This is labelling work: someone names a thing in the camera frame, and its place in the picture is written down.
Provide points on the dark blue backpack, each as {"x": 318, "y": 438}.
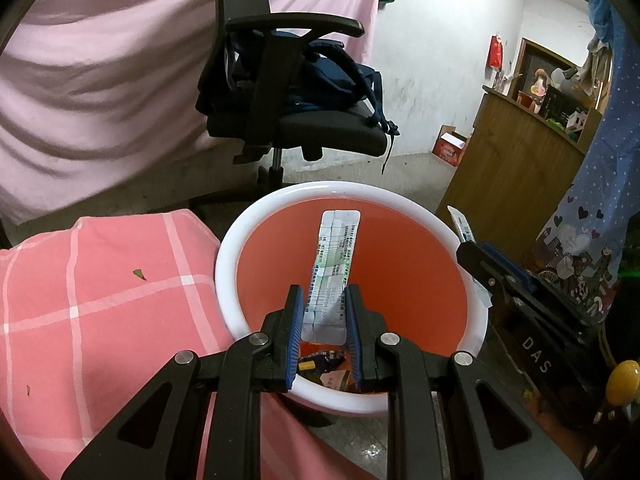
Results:
{"x": 325, "y": 75}

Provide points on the white green paper box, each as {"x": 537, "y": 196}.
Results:
{"x": 336, "y": 380}

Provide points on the wrappers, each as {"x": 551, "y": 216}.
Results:
{"x": 315, "y": 361}

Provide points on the small white toy house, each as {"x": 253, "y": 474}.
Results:
{"x": 576, "y": 124}

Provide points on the red cardboard box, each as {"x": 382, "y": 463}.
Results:
{"x": 450, "y": 147}

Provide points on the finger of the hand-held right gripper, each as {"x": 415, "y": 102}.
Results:
{"x": 482, "y": 270}
{"x": 510, "y": 267}

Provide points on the small green scrap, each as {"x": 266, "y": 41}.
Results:
{"x": 140, "y": 275}

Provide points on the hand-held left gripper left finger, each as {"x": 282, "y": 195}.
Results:
{"x": 295, "y": 340}

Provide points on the pink cloth curtain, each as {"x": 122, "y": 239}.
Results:
{"x": 100, "y": 85}

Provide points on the doll figurine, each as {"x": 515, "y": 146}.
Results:
{"x": 540, "y": 87}

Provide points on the pink checked blanket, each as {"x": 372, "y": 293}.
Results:
{"x": 100, "y": 340}

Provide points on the blue printed dotted cloth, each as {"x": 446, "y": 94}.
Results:
{"x": 600, "y": 185}

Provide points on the yellow round knob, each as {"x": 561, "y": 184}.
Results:
{"x": 625, "y": 382}

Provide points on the black office chair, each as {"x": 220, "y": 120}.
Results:
{"x": 250, "y": 60}

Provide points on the small red wall hanging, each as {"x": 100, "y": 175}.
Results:
{"x": 496, "y": 51}

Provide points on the white red plastic bucket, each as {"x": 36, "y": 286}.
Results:
{"x": 400, "y": 270}

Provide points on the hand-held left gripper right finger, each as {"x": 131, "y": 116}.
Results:
{"x": 356, "y": 340}

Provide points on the wooden picture frame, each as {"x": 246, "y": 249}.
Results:
{"x": 550, "y": 55}

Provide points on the white blue packet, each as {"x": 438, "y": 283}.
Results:
{"x": 462, "y": 225}

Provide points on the wooden cabinet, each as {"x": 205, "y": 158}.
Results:
{"x": 505, "y": 170}

